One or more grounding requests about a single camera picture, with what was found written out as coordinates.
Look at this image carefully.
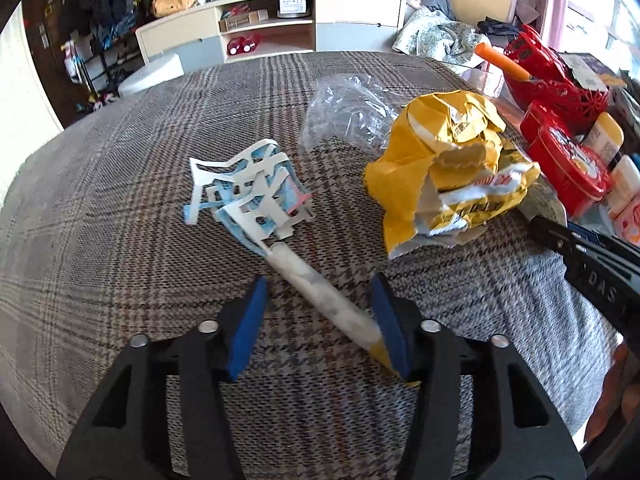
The white pink lotion bottle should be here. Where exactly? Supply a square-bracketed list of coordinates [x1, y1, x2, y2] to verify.
[606, 155, 640, 246]

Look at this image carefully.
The black coat rack with clothes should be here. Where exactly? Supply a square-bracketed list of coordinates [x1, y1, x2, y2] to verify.
[60, 0, 145, 110]

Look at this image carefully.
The white round stool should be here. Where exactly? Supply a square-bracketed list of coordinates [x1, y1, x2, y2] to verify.
[117, 53, 184, 98]

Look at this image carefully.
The person's right hand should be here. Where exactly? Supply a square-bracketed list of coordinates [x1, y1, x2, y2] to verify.
[584, 342, 639, 443]

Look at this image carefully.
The grey plaid tablecloth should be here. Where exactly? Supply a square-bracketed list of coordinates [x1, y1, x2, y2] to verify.
[1, 52, 616, 479]

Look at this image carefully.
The yellow paper bag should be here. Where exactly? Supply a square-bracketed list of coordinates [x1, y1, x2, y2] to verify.
[363, 90, 540, 259]

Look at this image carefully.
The white blue cut paper sheet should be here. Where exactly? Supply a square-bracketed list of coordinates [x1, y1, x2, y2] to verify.
[182, 139, 314, 257]

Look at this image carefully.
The floral blanket pile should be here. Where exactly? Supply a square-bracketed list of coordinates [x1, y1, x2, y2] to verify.
[392, 6, 491, 75]

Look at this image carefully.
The clear plastic bag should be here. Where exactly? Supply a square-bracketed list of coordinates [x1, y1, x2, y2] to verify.
[299, 74, 406, 156]

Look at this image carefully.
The white TV cabinet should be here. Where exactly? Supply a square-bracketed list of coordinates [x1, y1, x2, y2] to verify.
[136, 0, 407, 72]

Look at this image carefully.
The yellow cap cream bottle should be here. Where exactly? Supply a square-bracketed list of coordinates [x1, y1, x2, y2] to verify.
[582, 112, 624, 166]

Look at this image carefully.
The red plastic basket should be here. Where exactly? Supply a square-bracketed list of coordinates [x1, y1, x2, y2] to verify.
[503, 25, 608, 134]

